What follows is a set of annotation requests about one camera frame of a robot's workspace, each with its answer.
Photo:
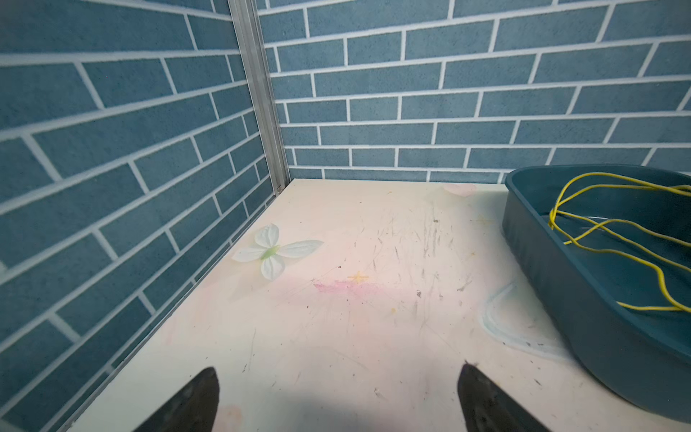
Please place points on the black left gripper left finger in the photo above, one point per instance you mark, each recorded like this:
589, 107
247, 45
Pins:
193, 408

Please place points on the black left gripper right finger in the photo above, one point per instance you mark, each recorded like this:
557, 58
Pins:
486, 407

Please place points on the dark teal plastic bin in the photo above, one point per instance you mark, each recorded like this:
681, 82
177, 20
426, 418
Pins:
606, 249

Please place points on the aluminium corner post left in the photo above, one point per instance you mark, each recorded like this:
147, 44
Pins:
244, 15

